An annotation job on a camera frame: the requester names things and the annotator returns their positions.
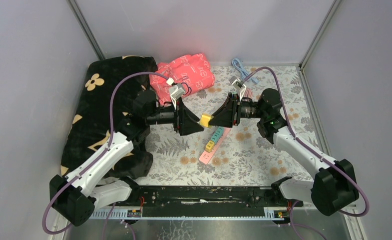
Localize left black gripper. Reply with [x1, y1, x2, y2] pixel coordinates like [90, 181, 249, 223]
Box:
[145, 96, 204, 136]

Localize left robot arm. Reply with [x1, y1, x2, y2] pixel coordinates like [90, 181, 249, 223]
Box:
[49, 90, 204, 227]

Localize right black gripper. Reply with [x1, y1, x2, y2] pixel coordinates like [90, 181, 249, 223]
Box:
[208, 92, 266, 128]

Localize pink patterned bag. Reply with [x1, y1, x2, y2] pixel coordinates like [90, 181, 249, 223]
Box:
[149, 53, 215, 104]

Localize floral table mat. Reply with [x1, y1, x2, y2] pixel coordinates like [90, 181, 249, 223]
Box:
[137, 66, 318, 186]

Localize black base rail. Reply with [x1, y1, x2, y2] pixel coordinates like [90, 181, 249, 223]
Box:
[117, 185, 303, 219]

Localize black floral blanket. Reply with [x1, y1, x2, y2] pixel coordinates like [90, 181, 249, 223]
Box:
[60, 55, 158, 180]

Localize pink power strip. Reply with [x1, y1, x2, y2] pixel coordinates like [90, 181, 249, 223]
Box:
[198, 89, 254, 166]

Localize blue power strip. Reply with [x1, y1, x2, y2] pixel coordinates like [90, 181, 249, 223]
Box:
[231, 58, 259, 85]

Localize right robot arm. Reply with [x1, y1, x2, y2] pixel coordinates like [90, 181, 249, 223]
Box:
[206, 88, 360, 216]

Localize teal plug cube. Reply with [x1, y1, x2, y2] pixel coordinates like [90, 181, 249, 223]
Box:
[214, 126, 225, 138]
[210, 133, 221, 144]

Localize yellow plug cube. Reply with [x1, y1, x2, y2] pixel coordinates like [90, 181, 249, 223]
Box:
[199, 113, 213, 128]
[205, 140, 215, 153]

